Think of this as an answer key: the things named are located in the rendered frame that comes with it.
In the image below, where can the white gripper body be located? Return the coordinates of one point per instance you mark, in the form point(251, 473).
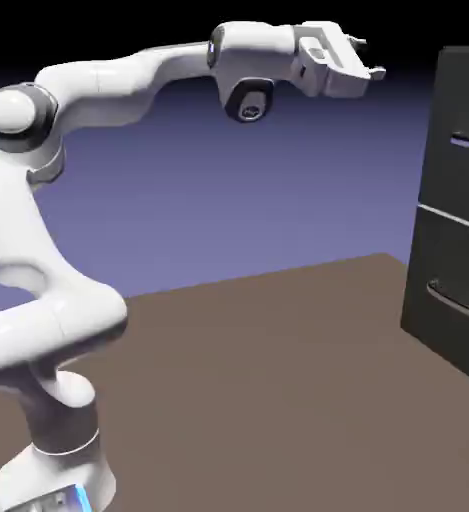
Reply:
point(340, 66)

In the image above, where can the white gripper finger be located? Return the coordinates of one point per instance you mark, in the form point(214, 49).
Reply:
point(358, 40)
point(378, 72)

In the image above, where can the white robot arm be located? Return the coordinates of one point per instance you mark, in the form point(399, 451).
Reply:
point(78, 88)

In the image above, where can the dark grey drawer front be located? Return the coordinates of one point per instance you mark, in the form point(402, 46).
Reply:
point(442, 256)
point(458, 120)

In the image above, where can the dark grey cabinet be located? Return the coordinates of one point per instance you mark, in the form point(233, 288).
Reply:
point(450, 216)

